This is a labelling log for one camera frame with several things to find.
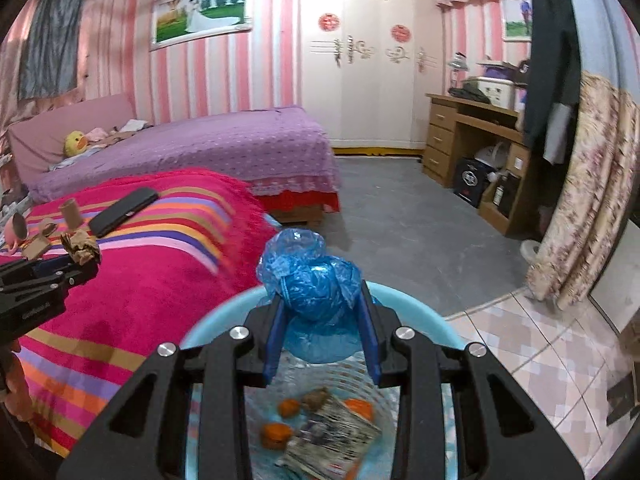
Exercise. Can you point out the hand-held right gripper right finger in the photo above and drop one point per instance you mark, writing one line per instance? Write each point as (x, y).
(367, 340)

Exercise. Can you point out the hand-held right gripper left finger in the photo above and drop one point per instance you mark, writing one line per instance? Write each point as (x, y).
(275, 345)

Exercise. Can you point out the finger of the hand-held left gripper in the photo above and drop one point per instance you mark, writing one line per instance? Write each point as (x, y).
(75, 272)

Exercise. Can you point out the brown paper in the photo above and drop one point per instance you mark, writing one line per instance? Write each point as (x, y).
(82, 247)

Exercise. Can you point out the small mandarin orange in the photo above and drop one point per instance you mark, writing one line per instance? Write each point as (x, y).
(289, 408)

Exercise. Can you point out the large mandarin orange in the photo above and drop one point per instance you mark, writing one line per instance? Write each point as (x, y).
(361, 408)

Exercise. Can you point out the blue plastic bag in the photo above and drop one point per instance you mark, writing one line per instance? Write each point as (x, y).
(310, 285)

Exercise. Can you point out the light blue plastic basket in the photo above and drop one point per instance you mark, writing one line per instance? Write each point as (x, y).
(440, 330)

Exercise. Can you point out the printed paper leaflet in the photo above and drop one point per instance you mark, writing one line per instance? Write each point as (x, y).
(330, 432)

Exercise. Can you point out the person's left hand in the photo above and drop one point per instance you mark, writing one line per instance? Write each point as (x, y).
(17, 385)

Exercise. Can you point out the flat cardboard piece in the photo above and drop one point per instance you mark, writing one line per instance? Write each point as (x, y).
(35, 249)

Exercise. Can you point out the round cardboard tube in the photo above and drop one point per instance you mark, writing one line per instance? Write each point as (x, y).
(71, 214)

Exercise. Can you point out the pink cup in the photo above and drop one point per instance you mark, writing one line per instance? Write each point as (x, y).
(12, 232)

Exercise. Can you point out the striped pink blanket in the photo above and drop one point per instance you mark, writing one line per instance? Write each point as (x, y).
(150, 285)

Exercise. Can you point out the black case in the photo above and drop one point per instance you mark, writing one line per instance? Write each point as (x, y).
(122, 212)

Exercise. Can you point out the yellow duck plush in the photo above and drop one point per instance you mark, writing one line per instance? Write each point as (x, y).
(75, 143)

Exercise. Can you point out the pink headboard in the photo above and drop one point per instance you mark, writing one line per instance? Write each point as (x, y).
(65, 120)

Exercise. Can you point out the purple dotted bed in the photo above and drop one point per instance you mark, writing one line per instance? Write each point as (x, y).
(200, 150)

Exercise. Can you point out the white floor slipper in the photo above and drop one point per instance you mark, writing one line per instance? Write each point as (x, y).
(531, 251)

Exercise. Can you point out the black box with emblem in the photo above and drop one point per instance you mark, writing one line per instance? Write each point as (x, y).
(471, 180)

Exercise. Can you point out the white appliance under desk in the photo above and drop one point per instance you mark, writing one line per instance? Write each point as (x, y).
(492, 157)

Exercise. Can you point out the wooden desk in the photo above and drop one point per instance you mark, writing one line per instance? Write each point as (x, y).
(470, 130)

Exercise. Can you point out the grey hanging cloth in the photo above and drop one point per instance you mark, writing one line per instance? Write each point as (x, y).
(52, 35)

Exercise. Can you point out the white wardrobe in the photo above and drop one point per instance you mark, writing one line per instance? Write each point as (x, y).
(370, 85)

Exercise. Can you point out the dark bag on desk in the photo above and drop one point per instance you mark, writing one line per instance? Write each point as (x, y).
(467, 94)

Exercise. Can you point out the floral cloth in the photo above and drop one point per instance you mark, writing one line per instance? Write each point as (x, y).
(590, 185)

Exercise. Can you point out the white storage box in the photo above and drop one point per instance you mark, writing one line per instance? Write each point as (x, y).
(492, 92)

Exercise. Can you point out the desk lamp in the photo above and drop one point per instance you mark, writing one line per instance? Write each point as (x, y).
(457, 67)

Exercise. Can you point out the red paper wardrobe decal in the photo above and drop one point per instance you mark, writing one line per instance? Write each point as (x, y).
(398, 33)
(328, 22)

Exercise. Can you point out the dark hanging jacket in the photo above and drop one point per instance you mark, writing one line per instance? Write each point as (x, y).
(550, 75)

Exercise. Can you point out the framed wall picture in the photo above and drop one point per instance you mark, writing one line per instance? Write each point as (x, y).
(200, 15)

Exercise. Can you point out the small framed wall photo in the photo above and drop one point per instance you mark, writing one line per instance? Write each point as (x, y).
(517, 12)

